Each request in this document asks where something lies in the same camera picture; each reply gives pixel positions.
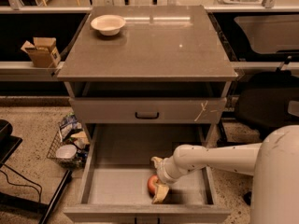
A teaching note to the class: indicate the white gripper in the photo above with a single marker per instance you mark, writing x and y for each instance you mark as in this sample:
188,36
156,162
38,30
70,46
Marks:
163,173

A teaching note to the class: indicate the red apple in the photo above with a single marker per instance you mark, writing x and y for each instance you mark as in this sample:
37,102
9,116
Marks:
152,184

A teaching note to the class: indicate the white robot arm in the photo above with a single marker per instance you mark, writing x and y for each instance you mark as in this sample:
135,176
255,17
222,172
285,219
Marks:
273,164

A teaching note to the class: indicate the open middle drawer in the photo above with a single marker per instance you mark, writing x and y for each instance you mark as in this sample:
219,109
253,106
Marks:
114,183

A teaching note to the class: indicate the closed top drawer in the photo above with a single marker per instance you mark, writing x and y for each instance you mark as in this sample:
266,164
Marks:
121,110

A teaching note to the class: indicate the grey cabinet with counter top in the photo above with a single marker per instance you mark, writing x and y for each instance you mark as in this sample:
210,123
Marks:
161,52

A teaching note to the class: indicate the black office chair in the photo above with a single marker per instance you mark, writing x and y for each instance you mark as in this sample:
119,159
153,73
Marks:
268,101

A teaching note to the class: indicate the white paper bowl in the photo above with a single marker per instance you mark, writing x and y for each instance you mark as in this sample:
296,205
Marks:
108,25

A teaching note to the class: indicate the open cardboard box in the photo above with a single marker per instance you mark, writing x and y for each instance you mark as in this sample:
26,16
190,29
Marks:
43,52

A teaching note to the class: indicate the black middle drawer handle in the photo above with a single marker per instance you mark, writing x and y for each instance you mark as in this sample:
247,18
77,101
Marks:
147,220

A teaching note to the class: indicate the black drawer handle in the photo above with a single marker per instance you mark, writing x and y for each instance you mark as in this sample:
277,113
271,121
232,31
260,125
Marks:
147,220
147,115

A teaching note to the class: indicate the black top drawer handle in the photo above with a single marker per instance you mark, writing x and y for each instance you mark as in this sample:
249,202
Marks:
147,115

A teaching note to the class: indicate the wire basket with items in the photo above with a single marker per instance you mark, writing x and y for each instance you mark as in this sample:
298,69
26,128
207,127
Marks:
70,132

